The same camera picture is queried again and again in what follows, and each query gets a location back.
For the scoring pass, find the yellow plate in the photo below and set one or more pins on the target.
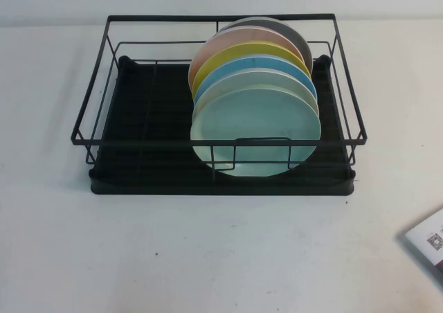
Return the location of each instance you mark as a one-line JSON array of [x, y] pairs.
[[242, 55]]

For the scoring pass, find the light grey plate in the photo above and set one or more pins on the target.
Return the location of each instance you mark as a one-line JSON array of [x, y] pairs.
[[277, 79]]

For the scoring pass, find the dark grey plate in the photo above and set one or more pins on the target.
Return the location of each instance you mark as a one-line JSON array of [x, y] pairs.
[[294, 36]]

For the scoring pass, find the pink plate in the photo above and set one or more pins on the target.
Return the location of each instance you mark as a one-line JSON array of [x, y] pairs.
[[235, 41]]

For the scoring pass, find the mint green plate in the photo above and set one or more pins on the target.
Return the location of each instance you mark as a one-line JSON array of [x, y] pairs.
[[256, 119]]

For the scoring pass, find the white printed booklet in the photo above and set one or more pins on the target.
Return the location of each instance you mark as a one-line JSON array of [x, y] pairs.
[[429, 240]]

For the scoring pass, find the blue plate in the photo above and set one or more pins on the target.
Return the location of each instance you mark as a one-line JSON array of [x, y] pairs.
[[263, 65]]

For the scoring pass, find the black dish drying rack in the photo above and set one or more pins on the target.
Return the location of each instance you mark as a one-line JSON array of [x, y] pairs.
[[221, 188]]

